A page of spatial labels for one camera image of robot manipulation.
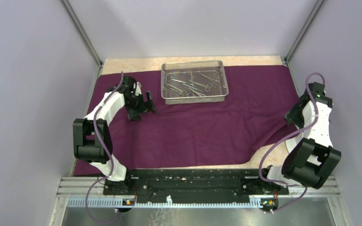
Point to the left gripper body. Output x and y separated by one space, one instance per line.
136 102

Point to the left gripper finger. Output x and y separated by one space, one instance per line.
134 116
150 103

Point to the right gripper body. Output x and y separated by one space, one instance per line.
296 116

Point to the maroon wrap cloth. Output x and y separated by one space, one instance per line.
203 134

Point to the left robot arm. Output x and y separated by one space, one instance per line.
91 136

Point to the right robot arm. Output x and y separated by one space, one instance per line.
311 156

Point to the surgical scissors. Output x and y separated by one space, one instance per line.
179 91

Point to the surgical clamp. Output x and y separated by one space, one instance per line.
213 78

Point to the metal mesh instrument tray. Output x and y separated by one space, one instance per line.
188 71

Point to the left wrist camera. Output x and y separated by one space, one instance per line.
137 89

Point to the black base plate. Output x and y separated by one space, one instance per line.
194 186

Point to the grey cable duct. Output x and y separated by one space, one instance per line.
101 202

